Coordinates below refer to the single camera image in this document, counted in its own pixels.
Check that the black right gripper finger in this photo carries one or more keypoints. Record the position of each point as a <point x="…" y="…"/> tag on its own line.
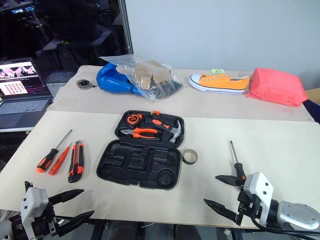
<point x="223" y="211"/>
<point x="231" y="180"/>

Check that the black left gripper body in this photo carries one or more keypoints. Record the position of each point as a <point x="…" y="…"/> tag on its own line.
<point x="45" y="225"/>

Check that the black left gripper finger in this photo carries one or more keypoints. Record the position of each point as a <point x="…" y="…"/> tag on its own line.
<point x="76" y="221"/>
<point x="66" y="195"/>

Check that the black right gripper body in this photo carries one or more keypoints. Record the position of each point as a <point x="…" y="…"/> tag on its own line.
<point x="250" y="205"/>

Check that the orange black utility knife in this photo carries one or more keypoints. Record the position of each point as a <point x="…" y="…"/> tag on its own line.
<point x="72" y="170"/>
<point x="80" y="160"/>

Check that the orange tester screwdriver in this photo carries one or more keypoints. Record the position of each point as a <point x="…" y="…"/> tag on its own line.
<point x="58" y="162"/>

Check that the grey tape roll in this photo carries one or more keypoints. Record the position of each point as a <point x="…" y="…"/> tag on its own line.
<point x="190" y="160"/>

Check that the black hard case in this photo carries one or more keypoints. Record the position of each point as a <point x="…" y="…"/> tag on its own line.
<point x="140" y="165"/>

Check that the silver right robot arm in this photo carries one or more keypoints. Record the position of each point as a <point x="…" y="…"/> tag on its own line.
<point x="295" y="215"/>

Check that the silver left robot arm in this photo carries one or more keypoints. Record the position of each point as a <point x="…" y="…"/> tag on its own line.
<point x="15" y="228"/>

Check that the orange canvas sneaker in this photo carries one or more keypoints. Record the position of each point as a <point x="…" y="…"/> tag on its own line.
<point x="220" y="83"/>

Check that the open laptop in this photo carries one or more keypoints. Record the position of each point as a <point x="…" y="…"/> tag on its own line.
<point x="23" y="107"/>

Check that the orange black tape measure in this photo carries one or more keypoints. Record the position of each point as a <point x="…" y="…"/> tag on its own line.
<point x="132" y="118"/>

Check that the pink fabric bag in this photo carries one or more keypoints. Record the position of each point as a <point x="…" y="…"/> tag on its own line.
<point x="275" y="87"/>

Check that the green paper tag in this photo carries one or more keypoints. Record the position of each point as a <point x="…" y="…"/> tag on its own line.
<point x="217" y="71"/>

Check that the black parts in bag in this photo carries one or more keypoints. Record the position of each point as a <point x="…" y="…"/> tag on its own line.
<point x="170" y="88"/>

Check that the brown cardboard carton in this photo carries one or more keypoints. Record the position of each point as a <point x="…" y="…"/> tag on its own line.
<point x="314" y="95"/>

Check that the blue plastic bag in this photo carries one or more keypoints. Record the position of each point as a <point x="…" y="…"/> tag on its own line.
<point x="110" y="81"/>

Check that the clear plastic bag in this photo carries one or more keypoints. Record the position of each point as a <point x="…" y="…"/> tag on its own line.
<point x="150" y="75"/>

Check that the brown cardboard box in bag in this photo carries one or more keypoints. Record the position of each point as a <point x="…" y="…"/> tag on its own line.
<point x="147" y="73"/>

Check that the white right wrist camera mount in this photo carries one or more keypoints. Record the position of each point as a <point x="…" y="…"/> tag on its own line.
<point x="260" y="186"/>

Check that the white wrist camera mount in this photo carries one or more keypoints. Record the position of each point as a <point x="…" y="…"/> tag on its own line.
<point x="260" y="186"/>
<point x="32" y="202"/>

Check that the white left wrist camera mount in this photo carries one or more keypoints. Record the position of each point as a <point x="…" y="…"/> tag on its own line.
<point x="32" y="202"/>

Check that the metal window post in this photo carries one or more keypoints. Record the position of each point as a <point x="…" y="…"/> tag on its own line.
<point x="126" y="27"/>

